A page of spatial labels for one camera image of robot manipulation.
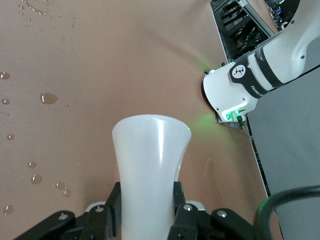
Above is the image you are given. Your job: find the translucent orange-capped sauce bottle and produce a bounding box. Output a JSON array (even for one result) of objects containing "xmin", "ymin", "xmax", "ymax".
[{"xmin": 111, "ymin": 114, "xmax": 193, "ymax": 240}]

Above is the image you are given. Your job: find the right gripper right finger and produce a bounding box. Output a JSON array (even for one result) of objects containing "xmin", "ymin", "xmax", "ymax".
[{"xmin": 167, "ymin": 181, "xmax": 271, "ymax": 240}]

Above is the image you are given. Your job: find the aluminium frame equipment rack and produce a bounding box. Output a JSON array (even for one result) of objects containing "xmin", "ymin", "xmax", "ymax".
[{"xmin": 209, "ymin": 0, "xmax": 301, "ymax": 63}]

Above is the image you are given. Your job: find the green-plug base cable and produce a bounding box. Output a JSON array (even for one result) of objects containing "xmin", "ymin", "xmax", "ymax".
[{"xmin": 233, "ymin": 111, "xmax": 254, "ymax": 142}]

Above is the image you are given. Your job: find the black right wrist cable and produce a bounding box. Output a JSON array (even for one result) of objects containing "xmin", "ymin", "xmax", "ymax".
[{"xmin": 253, "ymin": 185, "xmax": 320, "ymax": 240}]

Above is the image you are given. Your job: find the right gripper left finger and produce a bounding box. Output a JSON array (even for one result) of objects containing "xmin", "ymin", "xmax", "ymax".
[{"xmin": 14, "ymin": 181, "xmax": 122, "ymax": 240}]

